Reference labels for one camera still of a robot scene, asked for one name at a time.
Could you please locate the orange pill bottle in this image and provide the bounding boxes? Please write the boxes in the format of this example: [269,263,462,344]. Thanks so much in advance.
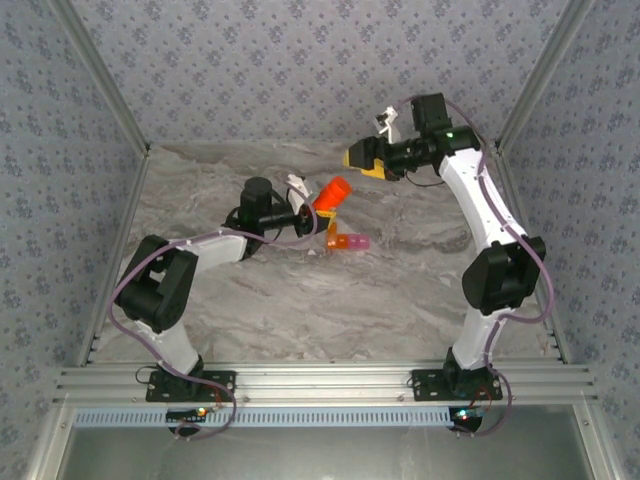
[312,175,353,211]

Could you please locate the orange and pink pill organizer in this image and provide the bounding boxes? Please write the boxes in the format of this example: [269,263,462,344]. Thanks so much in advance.
[323,219,372,252]

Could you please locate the small circuit board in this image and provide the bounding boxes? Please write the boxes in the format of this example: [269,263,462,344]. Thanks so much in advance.
[448,407,487,432]
[166,407,209,422]

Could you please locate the grey metal shelf panel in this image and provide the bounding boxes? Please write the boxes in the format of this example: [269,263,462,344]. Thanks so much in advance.
[29,404,621,480]

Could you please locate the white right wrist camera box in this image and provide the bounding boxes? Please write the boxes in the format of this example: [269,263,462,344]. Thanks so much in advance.
[374,107,401,144]

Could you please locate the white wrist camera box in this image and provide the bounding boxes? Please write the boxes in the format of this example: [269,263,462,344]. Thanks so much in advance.
[284,173,314,216]
[374,107,401,144]

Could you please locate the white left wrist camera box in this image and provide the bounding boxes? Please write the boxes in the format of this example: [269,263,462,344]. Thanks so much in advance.
[284,173,314,216]

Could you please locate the aluminium table side rail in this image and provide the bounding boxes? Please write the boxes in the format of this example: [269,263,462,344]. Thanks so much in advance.
[492,144,574,366]
[74,147,154,369]

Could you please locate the aluminium frame post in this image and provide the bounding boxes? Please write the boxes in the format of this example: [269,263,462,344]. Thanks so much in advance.
[49,0,151,156]
[493,0,597,156]

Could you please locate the aluminium mounting rail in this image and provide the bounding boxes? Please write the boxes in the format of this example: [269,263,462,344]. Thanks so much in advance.
[52,363,599,406]

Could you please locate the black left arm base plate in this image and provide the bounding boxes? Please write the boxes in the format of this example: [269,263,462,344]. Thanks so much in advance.
[145,368,237,404]

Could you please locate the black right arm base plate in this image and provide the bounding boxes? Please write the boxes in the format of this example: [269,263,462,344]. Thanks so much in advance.
[410,368,504,403]

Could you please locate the grey slotted cable duct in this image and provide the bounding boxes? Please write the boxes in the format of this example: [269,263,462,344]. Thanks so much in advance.
[72,405,456,429]

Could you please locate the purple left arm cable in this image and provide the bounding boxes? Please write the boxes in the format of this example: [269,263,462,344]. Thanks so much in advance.
[108,174,321,442]

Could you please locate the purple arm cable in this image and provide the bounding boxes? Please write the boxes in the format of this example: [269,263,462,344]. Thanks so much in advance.
[392,95,556,439]
[108,174,321,442]

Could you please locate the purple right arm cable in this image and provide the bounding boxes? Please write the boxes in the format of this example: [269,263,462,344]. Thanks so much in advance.
[392,95,556,439]

